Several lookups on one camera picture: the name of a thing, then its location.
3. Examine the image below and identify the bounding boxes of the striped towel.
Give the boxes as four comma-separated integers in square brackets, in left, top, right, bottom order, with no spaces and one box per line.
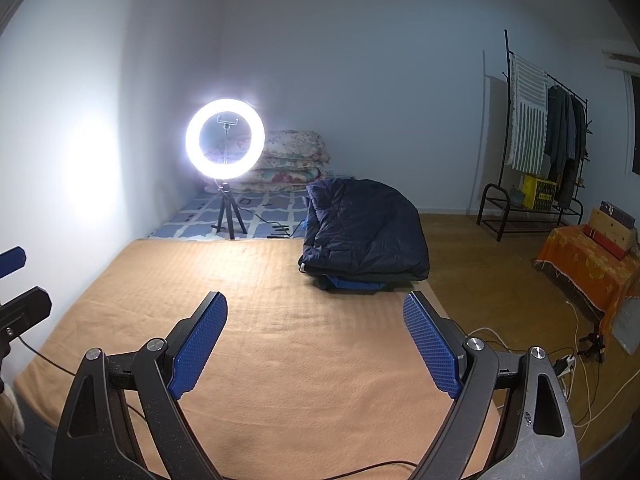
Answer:
[505,54,549,173]

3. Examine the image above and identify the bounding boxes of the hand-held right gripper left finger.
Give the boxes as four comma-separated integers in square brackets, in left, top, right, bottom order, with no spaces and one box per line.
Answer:
[51,291,228,480]

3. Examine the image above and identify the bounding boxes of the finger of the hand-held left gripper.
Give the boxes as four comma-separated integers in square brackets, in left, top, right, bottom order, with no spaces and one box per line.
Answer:
[0,246,27,278]
[0,286,53,357]

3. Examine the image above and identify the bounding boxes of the black tripod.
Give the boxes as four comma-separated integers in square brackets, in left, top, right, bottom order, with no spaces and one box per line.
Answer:
[210,180,249,238]

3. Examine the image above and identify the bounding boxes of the black ring light cable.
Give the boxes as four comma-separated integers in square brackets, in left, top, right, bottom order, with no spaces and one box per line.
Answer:
[239,200,307,239]

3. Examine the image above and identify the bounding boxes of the tan blanket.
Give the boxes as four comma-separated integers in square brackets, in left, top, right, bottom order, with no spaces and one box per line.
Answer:
[12,237,503,480]

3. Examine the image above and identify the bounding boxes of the grey board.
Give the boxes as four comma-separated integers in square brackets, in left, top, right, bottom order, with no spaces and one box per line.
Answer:
[610,300,640,356]

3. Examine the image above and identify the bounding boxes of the dark patterned box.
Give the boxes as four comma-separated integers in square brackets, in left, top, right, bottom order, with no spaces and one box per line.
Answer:
[600,200,638,231]

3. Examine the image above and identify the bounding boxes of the blue and white garment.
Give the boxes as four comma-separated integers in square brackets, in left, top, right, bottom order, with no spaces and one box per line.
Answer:
[320,274,388,292]

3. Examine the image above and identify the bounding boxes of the white wall fixture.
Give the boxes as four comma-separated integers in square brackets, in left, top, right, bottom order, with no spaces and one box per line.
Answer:
[602,50,640,68]

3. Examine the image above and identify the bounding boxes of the yellow crate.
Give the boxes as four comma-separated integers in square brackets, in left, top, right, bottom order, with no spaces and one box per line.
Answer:
[521,175,557,211]

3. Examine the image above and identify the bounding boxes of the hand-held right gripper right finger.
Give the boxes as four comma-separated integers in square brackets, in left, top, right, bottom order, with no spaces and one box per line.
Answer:
[402,290,582,480]

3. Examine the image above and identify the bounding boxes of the navy puffer jacket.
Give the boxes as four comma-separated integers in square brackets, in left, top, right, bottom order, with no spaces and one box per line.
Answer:
[298,177,431,283]

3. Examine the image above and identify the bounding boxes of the white cable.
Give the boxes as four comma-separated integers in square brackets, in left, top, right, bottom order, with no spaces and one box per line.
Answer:
[565,300,585,358]

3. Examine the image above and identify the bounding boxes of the folded floral quilt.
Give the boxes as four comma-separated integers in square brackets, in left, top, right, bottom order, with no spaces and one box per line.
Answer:
[200,130,332,193]

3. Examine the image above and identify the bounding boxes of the cardboard box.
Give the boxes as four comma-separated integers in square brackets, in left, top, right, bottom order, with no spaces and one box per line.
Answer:
[589,208,638,256]

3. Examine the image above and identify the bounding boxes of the blue checked bed sheet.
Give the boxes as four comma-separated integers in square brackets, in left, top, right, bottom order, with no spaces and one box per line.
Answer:
[147,187,313,241]

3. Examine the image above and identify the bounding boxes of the dark hanging clothes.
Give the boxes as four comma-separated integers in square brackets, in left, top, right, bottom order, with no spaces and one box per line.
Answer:
[543,85,588,208]

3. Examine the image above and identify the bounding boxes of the red flat box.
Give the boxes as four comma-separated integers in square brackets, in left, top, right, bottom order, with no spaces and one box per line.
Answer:
[582,227,628,261]

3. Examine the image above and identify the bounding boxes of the window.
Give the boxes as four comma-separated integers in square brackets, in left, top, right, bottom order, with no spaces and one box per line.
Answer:
[625,67,640,176]

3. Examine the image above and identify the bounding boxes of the black metal clothes rack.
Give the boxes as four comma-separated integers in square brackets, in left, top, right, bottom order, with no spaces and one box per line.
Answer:
[476,30,593,243]

